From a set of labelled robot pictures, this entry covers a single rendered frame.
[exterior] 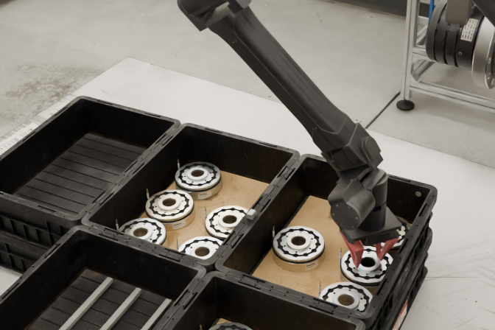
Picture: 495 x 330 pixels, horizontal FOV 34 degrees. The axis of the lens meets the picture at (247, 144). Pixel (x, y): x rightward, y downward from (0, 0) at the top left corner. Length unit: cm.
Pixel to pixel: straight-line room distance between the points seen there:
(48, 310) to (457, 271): 86
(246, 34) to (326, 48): 287
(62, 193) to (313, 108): 73
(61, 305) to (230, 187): 47
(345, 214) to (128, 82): 127
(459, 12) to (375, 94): 208
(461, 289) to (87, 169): 88
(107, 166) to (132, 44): 242
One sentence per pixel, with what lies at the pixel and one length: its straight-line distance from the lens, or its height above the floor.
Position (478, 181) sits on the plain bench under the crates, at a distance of 207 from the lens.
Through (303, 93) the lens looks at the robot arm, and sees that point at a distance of 134.
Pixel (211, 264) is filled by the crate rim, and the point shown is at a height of 93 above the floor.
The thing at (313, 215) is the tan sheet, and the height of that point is 83.
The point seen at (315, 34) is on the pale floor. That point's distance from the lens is 428.
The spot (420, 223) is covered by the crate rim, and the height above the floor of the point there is 93.
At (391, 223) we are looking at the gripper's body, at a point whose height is 96.
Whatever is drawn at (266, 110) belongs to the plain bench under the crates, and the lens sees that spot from 231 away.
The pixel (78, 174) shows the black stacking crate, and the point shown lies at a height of 83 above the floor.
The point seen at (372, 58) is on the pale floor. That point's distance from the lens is 406.
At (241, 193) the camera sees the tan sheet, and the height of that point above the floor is 83.
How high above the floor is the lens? 192
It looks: 34 degrees down
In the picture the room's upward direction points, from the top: 3 degrees counter-clockwise
